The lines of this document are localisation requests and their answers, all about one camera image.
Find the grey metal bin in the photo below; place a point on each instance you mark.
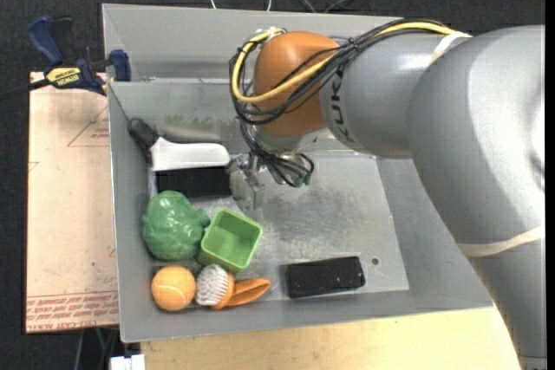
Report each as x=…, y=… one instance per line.
x=329, y=229

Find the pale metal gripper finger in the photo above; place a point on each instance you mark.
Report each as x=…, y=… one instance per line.
x=239, y=190
x=258, y=198

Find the green square plastic cup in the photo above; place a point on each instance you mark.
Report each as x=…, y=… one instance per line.
x=230, y=240

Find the orange scrub brush, white bristles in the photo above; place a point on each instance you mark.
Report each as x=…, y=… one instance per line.
x=217, y=283

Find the white hand brush, black bristles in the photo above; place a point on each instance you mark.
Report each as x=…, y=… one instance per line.
x=186, y=156

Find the green toy lettuce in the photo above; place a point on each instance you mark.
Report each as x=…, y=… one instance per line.
x=173, y=227

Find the brown cardboard board, red print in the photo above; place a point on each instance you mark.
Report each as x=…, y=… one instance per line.
x=69, y=208

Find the orange tennis ball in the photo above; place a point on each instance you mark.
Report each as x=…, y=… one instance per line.
x=172, y=288

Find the dark flat block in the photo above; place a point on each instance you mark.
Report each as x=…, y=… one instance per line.
x=325, y=277

